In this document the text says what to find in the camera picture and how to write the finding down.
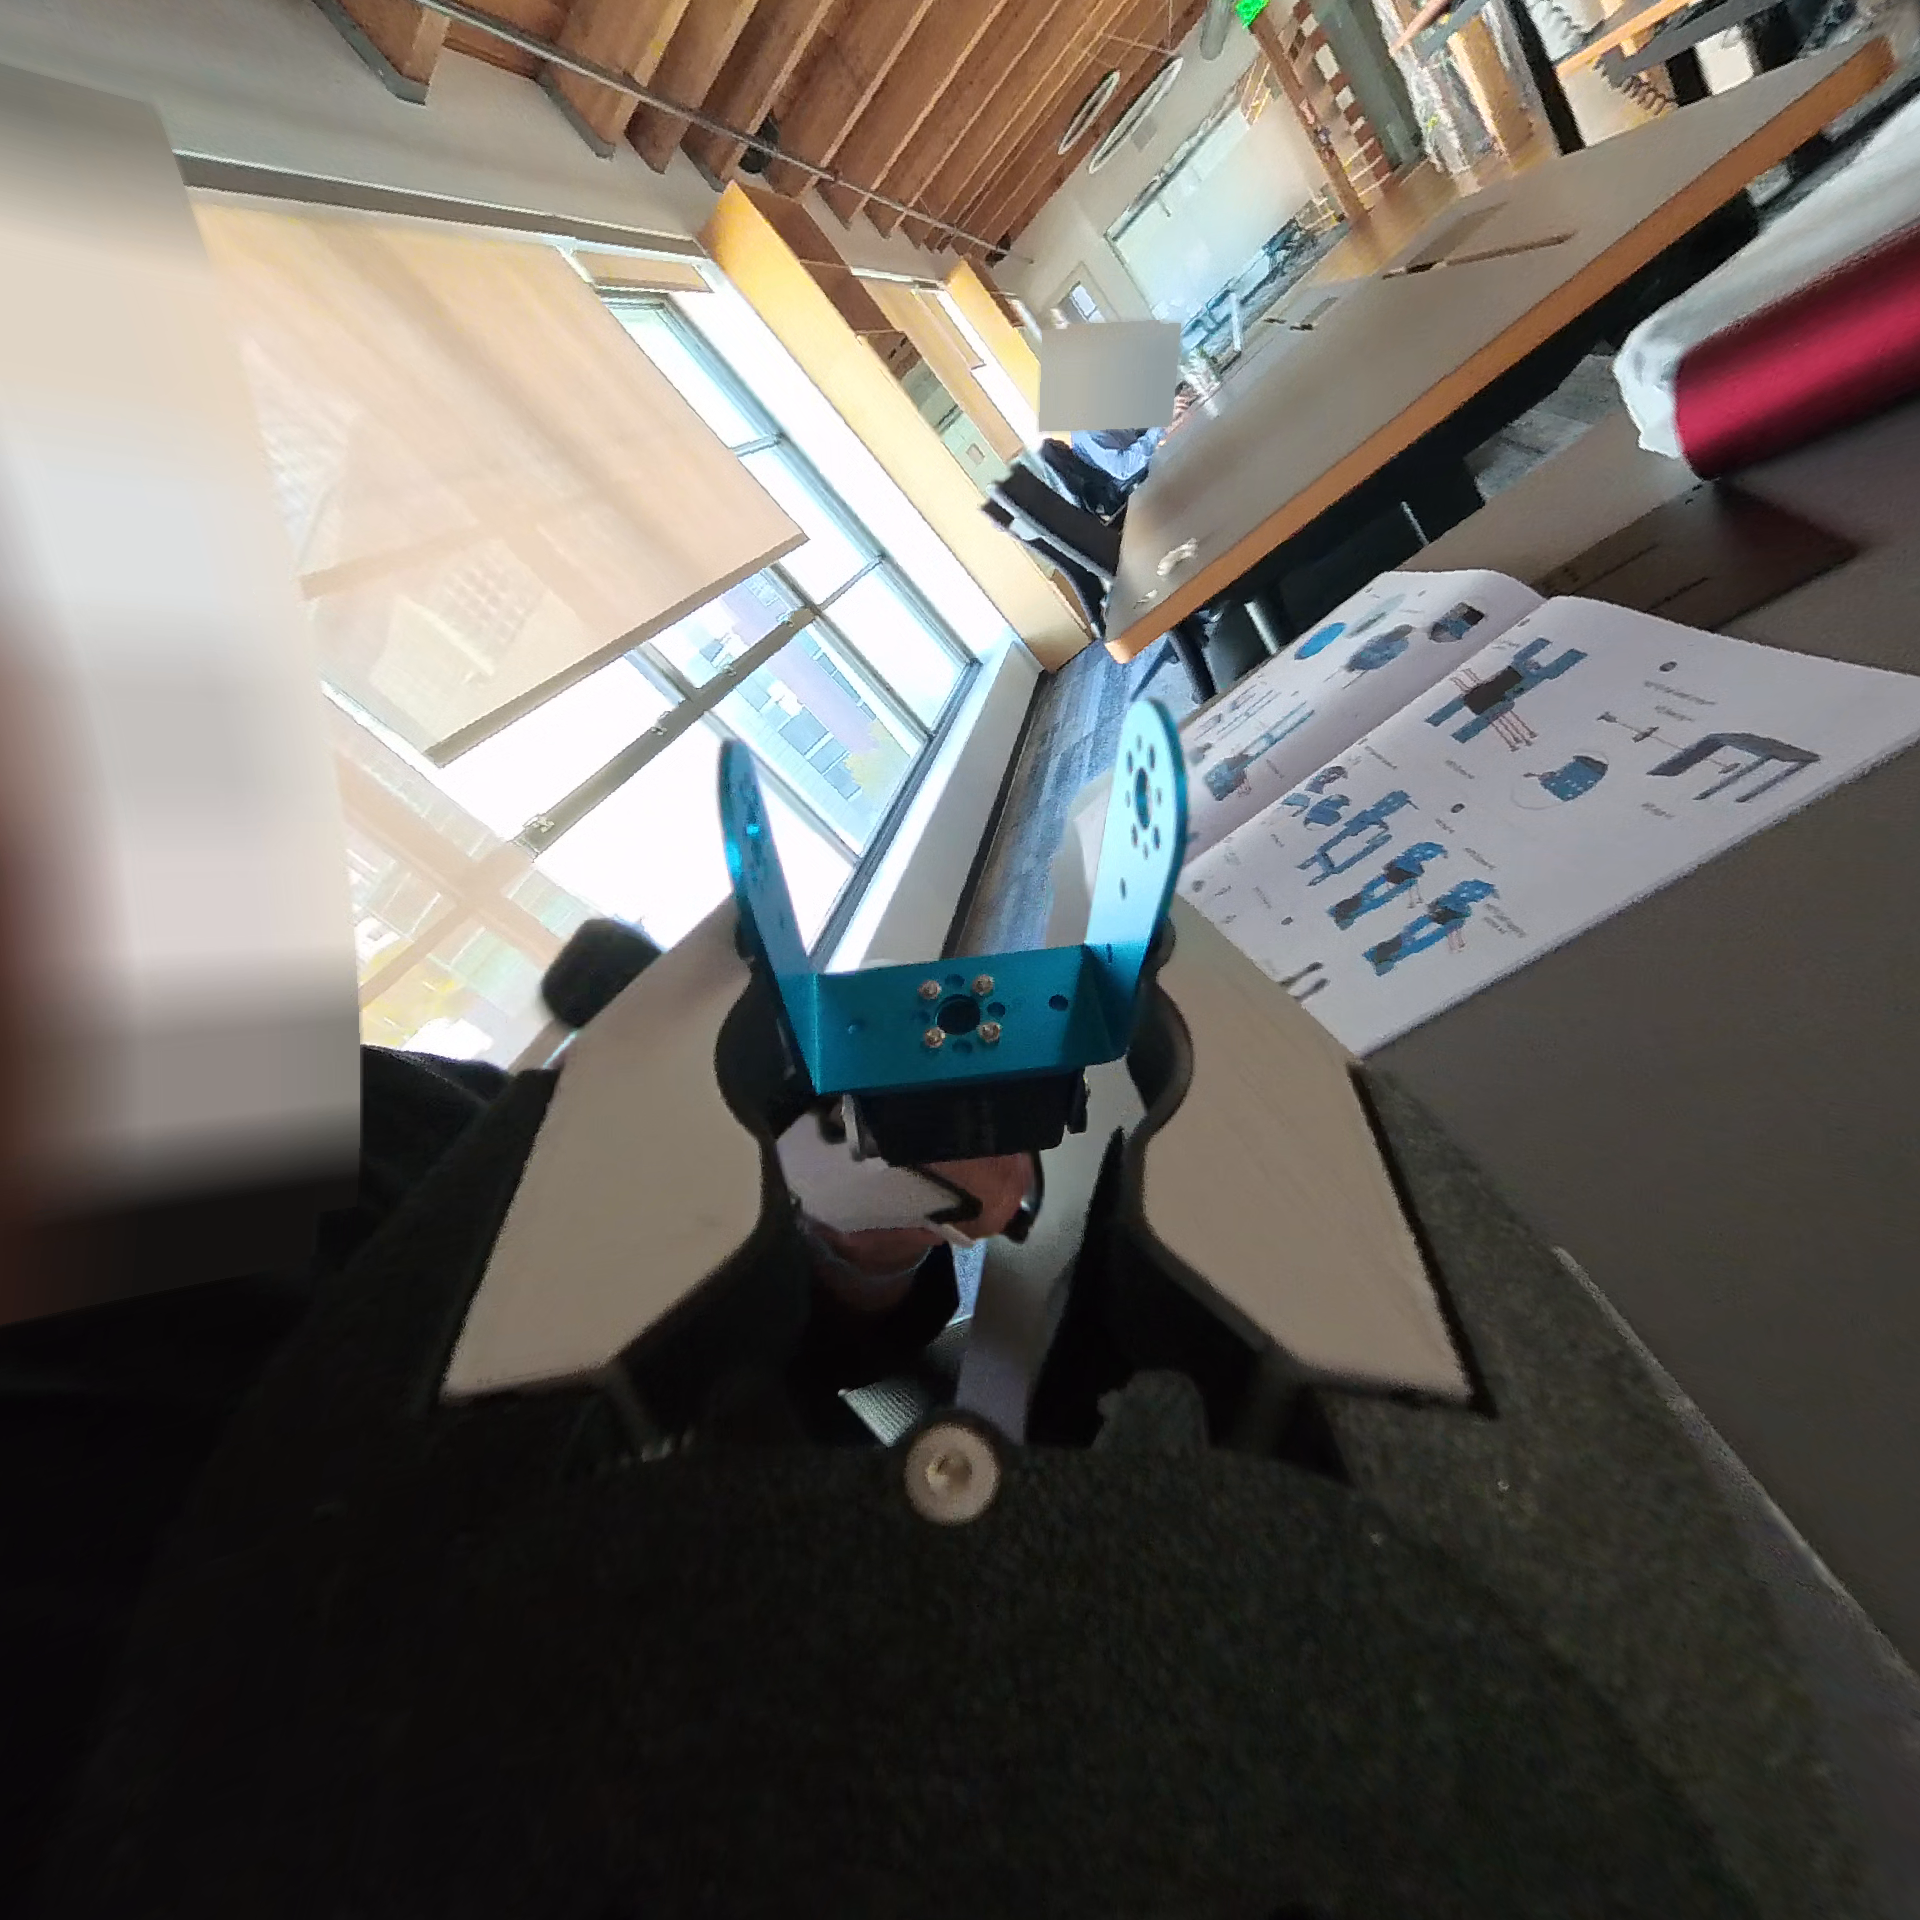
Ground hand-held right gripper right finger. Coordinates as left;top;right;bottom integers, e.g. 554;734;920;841
1034;916;1478;1427

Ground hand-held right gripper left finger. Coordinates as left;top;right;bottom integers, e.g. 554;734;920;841
438;900;819;1409

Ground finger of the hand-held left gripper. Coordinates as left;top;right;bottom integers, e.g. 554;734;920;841
960;1245;1074;1443
780;1128;977;1240

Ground blue bracket with black servo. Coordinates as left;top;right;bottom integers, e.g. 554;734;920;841
717;697;1193;1172

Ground person's dark clothing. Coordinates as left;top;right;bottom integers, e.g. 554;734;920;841
0;1042;527;1502

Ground large window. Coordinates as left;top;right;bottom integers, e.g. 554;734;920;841
322;285;992;1053

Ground open instruction manual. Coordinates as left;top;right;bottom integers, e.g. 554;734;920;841
1177;570;1847;1060

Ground beige roller blind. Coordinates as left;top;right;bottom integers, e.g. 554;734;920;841
194;201;812;602

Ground black office chair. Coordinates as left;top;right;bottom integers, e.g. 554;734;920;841
981;458;1127;616

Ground dark brown flat sheet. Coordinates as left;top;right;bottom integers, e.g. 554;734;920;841
1544;477;1861;632

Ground white crumpled wrap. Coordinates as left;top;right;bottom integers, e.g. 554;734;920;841
1612;180;1920;460

